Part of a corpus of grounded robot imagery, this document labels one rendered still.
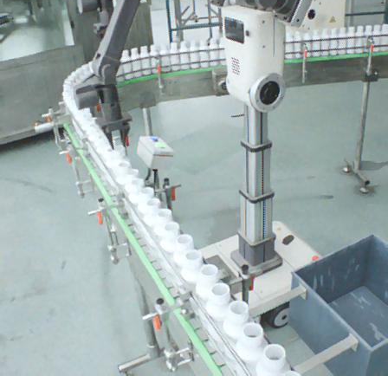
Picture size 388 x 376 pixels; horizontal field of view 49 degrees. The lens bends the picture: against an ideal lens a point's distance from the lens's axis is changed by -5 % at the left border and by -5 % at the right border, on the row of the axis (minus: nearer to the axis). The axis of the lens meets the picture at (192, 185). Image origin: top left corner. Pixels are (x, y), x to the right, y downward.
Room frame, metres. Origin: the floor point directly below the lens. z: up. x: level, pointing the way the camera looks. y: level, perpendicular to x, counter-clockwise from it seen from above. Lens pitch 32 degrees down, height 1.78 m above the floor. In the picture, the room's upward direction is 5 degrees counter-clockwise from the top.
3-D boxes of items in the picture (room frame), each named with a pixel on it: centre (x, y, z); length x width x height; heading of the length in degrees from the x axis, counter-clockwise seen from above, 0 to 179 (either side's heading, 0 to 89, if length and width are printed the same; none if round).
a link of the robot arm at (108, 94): (1.21, 0.22, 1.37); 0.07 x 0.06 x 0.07; 114
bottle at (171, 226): (0.83, 0.06, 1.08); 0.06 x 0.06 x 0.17
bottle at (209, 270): (0.67, -0.02, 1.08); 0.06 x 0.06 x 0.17
